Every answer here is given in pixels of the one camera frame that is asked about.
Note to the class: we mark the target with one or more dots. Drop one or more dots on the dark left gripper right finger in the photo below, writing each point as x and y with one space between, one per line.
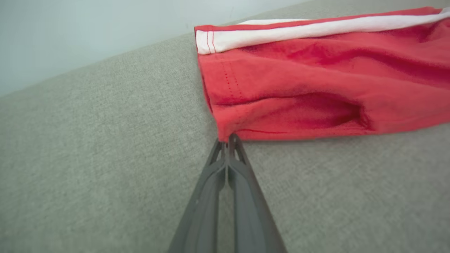
251 218

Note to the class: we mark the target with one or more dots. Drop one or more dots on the red shorts with white stripe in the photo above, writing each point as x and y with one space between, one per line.
299 77

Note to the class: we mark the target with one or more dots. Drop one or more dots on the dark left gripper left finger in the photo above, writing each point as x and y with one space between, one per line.
200 218

